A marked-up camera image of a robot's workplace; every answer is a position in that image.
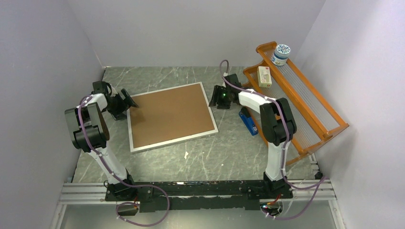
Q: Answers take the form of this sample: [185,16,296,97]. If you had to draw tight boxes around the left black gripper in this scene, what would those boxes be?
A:
[105,89,139,121]

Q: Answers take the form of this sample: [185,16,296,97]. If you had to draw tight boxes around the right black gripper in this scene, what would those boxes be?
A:
[209,85,231,109]

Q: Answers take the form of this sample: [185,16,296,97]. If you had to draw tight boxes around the brown backing board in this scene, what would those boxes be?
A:
[129,84,216,149]

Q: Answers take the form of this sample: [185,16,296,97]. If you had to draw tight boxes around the white picture frame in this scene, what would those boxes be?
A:
[126,82,220,154]

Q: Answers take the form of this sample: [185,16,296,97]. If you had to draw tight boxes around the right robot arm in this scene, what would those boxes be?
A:
[209,73,297,198]

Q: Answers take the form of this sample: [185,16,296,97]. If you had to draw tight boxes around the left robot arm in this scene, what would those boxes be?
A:
[64,81,138,201]

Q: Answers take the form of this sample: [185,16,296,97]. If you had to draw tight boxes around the blue stapler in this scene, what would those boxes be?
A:
[238,106,258,136]

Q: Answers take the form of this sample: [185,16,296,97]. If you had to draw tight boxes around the small cream box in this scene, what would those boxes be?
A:
[257,66,272,88]

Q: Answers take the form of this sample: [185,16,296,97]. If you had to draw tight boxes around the blue white round jar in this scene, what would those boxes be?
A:
[271,44,291,66]

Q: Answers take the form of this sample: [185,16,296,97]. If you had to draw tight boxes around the orange wooden shelf rack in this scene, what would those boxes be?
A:
[243,42,349,165]

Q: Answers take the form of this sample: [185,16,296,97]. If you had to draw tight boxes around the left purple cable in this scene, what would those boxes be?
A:
[77,96,170,228]

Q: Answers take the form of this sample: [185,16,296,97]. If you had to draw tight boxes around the purple cable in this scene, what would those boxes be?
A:
[219,59,327,221]
[77,96,170,228]

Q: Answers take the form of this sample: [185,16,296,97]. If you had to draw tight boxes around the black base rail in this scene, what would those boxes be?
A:
[105,177,293,213]

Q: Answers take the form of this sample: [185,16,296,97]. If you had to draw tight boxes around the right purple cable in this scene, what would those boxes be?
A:
[219,59,327,221]

